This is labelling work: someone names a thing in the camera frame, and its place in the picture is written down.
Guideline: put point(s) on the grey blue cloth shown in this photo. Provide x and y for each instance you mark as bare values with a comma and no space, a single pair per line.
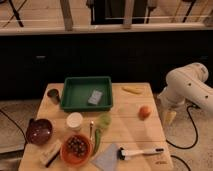
107,160

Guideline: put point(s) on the purple bowl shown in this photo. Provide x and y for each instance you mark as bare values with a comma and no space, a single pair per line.
39,131

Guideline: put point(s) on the orange bowl with nuts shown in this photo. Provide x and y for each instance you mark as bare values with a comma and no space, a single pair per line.
76,150

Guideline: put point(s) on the white black handled tool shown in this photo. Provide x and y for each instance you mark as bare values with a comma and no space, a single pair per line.
123,154

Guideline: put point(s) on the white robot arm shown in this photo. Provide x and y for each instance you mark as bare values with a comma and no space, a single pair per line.
186,83

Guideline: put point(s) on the small green cup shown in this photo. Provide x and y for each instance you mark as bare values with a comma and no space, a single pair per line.
104,121

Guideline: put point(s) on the yellow banana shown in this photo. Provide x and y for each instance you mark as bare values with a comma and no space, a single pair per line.
131,90

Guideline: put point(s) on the green chili pepper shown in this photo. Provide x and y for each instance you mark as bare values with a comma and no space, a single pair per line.
97,140

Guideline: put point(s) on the wooden block brush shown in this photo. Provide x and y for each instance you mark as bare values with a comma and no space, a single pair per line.
50,153

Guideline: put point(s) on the orange apple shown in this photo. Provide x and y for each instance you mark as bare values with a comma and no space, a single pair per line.
144,112

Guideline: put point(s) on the white paper cup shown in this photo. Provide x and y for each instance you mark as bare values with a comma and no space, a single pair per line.
74,121

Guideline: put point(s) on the grey sponge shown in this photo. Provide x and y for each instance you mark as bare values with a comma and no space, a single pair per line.
95,97

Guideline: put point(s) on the dark metal cup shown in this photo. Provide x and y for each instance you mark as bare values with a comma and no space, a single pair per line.
53,94

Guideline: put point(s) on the metal spoon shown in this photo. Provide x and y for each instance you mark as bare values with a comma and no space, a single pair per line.
91,130

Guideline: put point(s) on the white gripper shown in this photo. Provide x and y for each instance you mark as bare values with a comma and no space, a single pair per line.
170,100

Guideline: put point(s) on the green plastic tray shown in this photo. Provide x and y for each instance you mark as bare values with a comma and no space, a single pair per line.
77,91

